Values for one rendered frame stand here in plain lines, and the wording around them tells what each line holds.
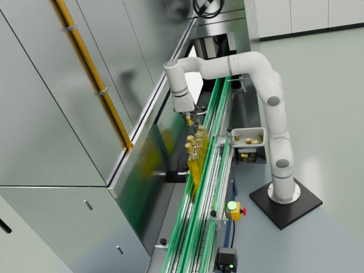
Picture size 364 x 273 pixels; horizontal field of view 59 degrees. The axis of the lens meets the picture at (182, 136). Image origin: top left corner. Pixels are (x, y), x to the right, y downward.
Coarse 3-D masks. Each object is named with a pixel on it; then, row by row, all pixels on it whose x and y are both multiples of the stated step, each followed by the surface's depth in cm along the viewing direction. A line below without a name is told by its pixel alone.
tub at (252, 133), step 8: (240, 128) 214; (248, 128) 212; (256, 128) 210; (264, 128) 208; (240, 136) 217; (248, 136) 215; (256, 136) 214; (264, 136) 202; (240, 144) 213; (256, 144) 199
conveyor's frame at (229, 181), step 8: (232, 88) 255; (232, 104) 252; (224, 112) 226; (224, 120) 221; (224, 128) 220; (232, 152) 194; (232, 160) 193; (232, 168) 192; (232, 176) 191; (224, 184) 176; (232, 184) 190; (224, 192) 171; (224, 200) 168; (224, 208) 167; (224, 216) 166; (224, 224) 165; (216, 232) 154; (224, 232) 164; (216, 240) 150; (216, 248) 148; (216, 256) 147; (216, 264) 146; (208, 272) 140; (216, 272) 146
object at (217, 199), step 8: (224, 152) 182; (224, 160) 180; (224, 168) 180; (224, 176) 178; (216, 192) 161; (216, 200) 159; (216, 208) 159; (208, 232) 145; (208, 240) 142; (208, 248) 141; (208, 256) 142; (208, 264) 140; (200, 272) 131
